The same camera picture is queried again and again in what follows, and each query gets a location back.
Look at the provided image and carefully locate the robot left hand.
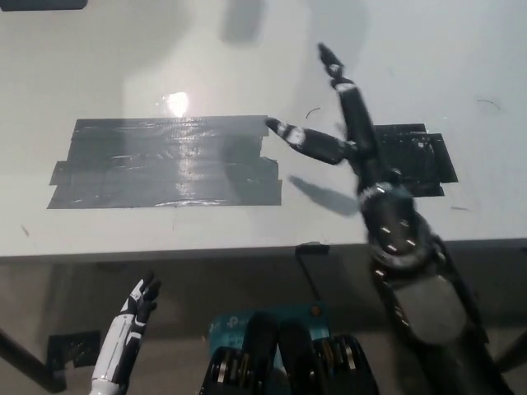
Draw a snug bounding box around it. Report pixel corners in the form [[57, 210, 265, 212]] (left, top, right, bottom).
[[90, 269, 162, 395]]

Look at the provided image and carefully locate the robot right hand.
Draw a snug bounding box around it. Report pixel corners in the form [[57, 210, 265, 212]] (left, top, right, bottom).
[[264, 42, 448, 281]]

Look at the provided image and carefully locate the teal box on robot torso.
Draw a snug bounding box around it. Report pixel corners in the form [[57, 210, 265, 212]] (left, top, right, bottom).
[[208, 303, 329, 367]]

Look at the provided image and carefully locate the black ribbed robot torso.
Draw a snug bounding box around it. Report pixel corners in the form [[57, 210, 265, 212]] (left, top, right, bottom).
[[198, 312, 380, 395]]

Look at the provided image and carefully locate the black tape patch on floor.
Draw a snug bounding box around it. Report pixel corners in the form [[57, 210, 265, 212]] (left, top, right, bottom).
[[48, 331, 104, 371]]

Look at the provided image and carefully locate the black tape square marker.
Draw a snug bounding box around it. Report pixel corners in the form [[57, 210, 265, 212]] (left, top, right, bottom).
[[372, 123, 460, 199]]

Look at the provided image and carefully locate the black diagonal table leg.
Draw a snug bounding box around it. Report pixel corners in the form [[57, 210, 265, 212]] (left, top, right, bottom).
[[0, 328, 68, 394]]

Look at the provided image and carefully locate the dark flat object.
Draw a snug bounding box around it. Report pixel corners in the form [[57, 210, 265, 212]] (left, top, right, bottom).
[[0, 0, 90, 11]]

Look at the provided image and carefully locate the black cable under table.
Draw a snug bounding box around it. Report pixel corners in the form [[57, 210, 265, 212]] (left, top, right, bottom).
[[296, 251, 323, 304]]

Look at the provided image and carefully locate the large grey duct tape patch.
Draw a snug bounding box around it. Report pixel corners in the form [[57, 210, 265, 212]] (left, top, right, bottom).
[[46, 115, 283, 211]]

